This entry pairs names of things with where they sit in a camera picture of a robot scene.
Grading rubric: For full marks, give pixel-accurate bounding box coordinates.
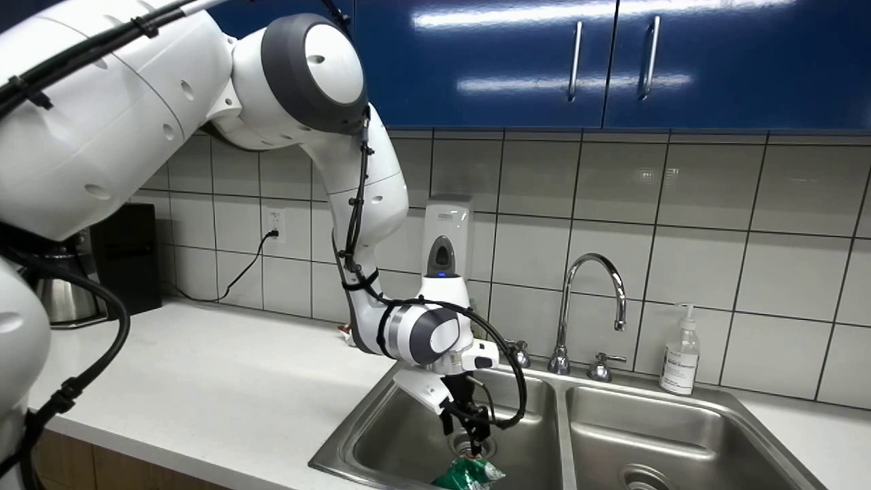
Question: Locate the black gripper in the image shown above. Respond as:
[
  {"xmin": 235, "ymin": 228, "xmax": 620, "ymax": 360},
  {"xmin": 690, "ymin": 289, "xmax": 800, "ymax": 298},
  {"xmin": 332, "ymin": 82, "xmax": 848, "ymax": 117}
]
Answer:
[{"xmin": 442, "ymin": 375, "xmax": 493, "ymax": 454}]

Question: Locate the green snack packet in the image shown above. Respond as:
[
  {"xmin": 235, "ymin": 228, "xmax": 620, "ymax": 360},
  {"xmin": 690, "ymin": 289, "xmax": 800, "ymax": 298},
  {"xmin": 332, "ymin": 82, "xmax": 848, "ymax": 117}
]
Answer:
[{"xmin": 434, "ymin": 456, "xmax": 505, "ymax": 490}]

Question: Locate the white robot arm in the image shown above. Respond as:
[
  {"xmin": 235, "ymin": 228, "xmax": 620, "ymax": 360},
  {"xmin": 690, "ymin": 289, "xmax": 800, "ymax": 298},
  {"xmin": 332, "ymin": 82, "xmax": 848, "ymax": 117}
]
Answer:
[{"xmin": 0, "ymin": 0, "xmax": 499, "ymax": 490}]

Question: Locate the stainless steel double sink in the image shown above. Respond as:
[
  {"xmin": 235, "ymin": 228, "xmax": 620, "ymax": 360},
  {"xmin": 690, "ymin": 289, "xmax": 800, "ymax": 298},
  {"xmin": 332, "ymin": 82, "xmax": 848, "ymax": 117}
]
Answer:
[{"xmin": 310, "ymin": 368, "xmax": 829, "ymax": 490}]

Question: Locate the chrome kitchen faucet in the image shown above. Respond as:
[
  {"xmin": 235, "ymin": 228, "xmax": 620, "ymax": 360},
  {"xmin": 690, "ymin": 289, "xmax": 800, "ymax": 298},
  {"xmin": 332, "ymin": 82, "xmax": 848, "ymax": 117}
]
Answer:
[{"xmin": 513, "ymin": 253, "xmax": 630, "ymax": 380}]

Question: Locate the clear soap pump bottle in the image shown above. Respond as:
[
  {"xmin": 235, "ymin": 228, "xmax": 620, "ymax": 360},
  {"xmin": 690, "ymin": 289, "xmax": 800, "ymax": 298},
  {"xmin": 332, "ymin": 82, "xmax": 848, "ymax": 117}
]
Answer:
[{"xmin": 660, "ymin": 308, "xmax": 699, "ymax": 394}]

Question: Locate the blue upper cabinet left door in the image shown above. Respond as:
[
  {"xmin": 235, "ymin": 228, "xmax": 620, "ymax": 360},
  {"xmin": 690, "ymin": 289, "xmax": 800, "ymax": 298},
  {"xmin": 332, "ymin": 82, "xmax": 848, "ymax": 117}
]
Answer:
[{"xmin": 212, "ymin": 0, "xmax": 618, "ymax": 131}]

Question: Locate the blue cabinet door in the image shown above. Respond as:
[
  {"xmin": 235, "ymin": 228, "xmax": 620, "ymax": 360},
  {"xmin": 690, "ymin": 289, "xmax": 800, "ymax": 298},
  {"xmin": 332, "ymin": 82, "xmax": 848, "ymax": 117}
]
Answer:
[
  {"xmin": 604, "ymin": 0, "xmax": 871, "ymax": 134},
  {"xmin": 212, "ymin": 0, "xmax": 618, "ymax": 131}
]

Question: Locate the black coffee maker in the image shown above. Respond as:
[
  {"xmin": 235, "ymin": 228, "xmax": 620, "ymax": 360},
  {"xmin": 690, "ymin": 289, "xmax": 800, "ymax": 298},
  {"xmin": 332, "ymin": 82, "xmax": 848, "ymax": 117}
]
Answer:
[{"xmin": 30, "ymin": 203, "xmax": 160, "ymax": 327}]

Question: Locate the blue upper cabinet right door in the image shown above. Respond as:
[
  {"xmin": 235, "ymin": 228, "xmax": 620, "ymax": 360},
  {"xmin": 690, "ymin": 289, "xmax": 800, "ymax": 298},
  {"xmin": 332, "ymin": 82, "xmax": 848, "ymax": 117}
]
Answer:
[{"xmin": 604, "ymin": 0, "xmax": 871, "ymax": 134}]

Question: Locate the white wall soap dispenser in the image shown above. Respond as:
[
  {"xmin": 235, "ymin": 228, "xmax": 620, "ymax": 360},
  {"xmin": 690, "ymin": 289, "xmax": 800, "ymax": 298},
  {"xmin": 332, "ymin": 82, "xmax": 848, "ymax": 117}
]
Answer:
[{"xmin": 423, "ymin": 200, "xmax": 472, "ymax": 277}]

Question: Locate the wall power outlet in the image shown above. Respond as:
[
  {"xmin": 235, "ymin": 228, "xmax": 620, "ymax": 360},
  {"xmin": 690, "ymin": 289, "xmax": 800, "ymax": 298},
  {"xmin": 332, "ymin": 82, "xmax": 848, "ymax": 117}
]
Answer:
[{"xmin": 263, "ymin": 206, "xmax": 287, "ymax": 243}]

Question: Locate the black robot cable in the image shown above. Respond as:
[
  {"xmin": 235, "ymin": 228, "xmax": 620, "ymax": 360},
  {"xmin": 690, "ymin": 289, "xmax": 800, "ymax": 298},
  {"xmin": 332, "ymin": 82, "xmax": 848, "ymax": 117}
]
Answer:
[{"xmin": 0, "ymin": 253, "xmax": 136, "ymax": 483}]

